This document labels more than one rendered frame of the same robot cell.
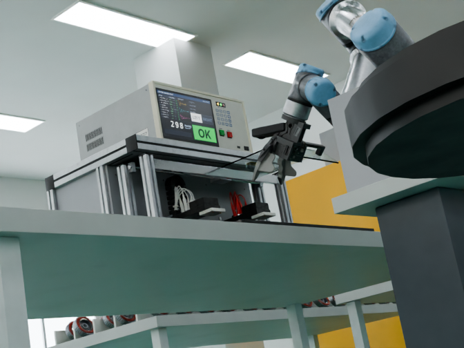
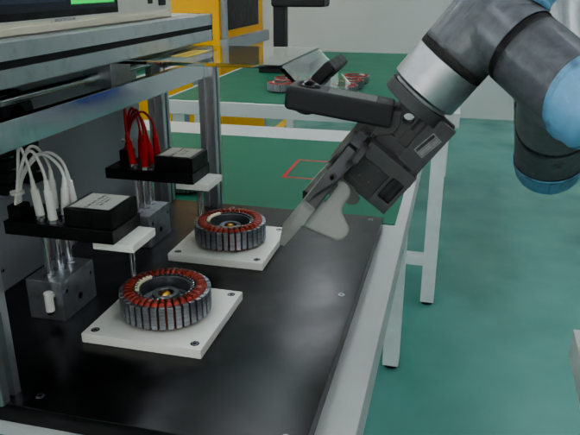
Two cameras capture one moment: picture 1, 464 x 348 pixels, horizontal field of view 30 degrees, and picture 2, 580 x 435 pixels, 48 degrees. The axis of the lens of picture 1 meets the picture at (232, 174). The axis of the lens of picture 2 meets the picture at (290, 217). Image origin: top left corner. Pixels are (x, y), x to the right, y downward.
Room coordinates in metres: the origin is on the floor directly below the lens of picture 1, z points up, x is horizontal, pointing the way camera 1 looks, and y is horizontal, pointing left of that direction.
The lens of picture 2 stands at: (1.78, 0.21, 1.17)
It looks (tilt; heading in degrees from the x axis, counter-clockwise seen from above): 20 degrees down; 335
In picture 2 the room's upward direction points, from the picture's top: straight up
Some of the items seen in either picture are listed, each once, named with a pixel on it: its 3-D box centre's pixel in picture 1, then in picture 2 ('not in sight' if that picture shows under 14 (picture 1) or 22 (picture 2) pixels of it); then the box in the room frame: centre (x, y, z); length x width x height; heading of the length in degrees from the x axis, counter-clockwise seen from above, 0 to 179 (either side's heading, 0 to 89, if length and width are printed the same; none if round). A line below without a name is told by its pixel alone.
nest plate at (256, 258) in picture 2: not in sight; (230, 242); (2.68, -0.11, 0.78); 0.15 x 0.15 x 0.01; 51
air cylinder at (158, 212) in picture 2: not in sight; (146, 223); (2.77, 0.00, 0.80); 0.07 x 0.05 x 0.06; 141
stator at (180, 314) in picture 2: not in sight; (166, 297); (2.50, 0.04, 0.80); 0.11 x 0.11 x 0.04
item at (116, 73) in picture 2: (220, 175); (107, 69); (2.77, 0.04, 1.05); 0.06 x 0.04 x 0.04; 141
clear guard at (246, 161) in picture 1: (275, 166); (234, 73); (2.73, -0.15, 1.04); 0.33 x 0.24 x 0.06; 51
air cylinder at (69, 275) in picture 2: not in sight; (62, 286); (2.59, 0.15, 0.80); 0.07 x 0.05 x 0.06; 141
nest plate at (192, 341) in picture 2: not in sight; (167, 315); (2.50, 0.04, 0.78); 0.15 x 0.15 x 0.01; 51
